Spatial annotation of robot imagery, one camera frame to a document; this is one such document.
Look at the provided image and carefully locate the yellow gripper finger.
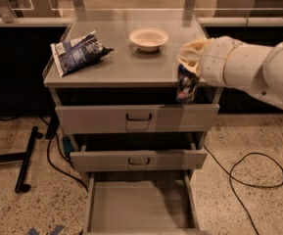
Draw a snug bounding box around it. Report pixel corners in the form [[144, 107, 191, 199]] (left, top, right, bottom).
[[177, 38, 214, 75]]

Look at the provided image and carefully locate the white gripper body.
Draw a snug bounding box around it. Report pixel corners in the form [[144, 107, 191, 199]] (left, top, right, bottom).
[[199, 36, 242, 87]]

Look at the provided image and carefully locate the blue pepsi can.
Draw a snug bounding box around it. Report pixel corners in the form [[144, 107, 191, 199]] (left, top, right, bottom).
[[176, 65, 199, 103]]

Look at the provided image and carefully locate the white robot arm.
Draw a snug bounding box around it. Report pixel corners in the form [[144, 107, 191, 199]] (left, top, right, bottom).
[[177, 36, 283, 110]]

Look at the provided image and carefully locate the grey top drawer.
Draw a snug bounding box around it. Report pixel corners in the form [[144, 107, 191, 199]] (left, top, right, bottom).
[[56, 104, 219, 134]]

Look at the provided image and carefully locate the grey drawer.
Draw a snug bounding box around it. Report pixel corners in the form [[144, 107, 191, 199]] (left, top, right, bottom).
[[71, 142, 207, 172], [83, 170, 203, 235], [56, 104, 219, 134]]

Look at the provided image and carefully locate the grey drawer cabinet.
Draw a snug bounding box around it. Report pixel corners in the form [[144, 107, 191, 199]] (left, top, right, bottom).
[[41, 9, 232, 235]]

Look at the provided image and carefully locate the grey middle drawer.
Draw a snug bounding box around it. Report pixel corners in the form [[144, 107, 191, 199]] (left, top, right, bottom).
[[71, 142, 207, 172]]

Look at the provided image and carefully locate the grey bottom drawer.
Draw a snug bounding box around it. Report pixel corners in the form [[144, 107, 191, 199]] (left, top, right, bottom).
[[83, 170, 203, 235]]

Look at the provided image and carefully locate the white paper bowl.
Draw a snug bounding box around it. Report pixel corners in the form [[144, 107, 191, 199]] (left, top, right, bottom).
[[129, 27, 168, 52]]

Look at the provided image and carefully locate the blue white chip bag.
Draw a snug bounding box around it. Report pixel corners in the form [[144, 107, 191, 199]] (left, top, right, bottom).
[[50, 30, 113, 77]]

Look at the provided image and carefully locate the black metal stand base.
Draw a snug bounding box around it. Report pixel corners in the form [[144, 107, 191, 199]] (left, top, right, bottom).
[[0, 126, 43, 193]]

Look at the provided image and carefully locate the black floor cable right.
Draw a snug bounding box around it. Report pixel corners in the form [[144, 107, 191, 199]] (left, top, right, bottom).
[[203, 143, 283, 235]]

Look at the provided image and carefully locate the black floor cable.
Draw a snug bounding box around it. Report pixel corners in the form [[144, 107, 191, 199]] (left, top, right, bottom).
[[38, 115, 89, 192], [203, 143, 283, 235]]

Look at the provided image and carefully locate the black floor cable left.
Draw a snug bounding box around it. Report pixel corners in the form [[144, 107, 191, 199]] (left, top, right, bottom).
[[38, 115, 89, 192]]

